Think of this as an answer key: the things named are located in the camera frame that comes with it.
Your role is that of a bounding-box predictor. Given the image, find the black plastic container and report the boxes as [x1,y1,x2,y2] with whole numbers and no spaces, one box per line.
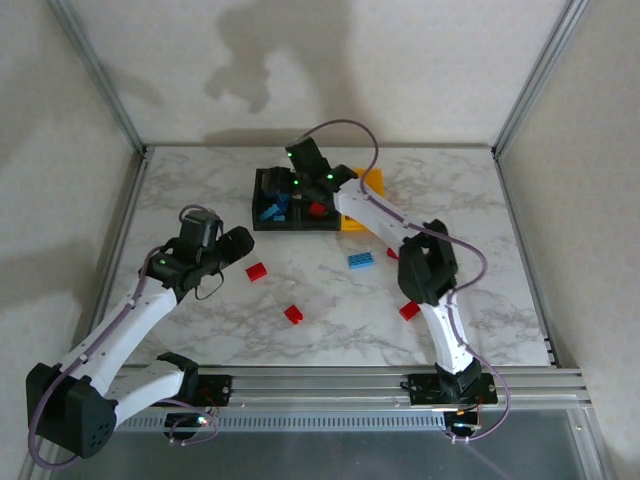
[252,167,301,232]
[297,189,344,232]

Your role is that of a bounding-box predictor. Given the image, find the yellow plastic container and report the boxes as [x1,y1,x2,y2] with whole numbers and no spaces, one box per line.
[341,168,386,234]

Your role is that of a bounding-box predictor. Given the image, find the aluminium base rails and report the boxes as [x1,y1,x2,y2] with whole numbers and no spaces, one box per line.
[114,363,587,416]

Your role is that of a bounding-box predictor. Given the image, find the grey metal panel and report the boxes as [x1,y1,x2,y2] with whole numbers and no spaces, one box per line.
[19,409,606,480]

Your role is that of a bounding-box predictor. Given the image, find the aluminium side rail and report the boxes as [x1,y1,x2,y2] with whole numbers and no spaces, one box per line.
[491,144,561,369]
[89,147,156,331]

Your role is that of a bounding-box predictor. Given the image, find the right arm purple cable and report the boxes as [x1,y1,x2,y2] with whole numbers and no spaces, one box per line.
[299,118,511,446]

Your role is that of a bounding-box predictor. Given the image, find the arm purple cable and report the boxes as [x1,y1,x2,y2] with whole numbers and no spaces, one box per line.
[299,118,511,446]
[27,204,221,469]

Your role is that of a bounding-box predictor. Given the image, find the thin aluminium table rail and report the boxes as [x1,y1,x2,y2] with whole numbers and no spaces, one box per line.
[144,143,496,151]

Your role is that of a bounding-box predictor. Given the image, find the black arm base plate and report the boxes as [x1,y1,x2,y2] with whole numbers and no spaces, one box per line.
[407,372,499,407]
[192,374,234,407]

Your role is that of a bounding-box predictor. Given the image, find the aluminium frame post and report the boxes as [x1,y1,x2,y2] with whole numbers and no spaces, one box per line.
[491,0,594,156]
[47,0,149,156]

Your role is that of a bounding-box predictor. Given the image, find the grey slotted cable duct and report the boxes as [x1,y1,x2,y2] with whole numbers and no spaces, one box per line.
[117,412,451,434]

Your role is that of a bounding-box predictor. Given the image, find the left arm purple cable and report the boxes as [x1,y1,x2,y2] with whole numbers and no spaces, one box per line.
[27,204,221,469]

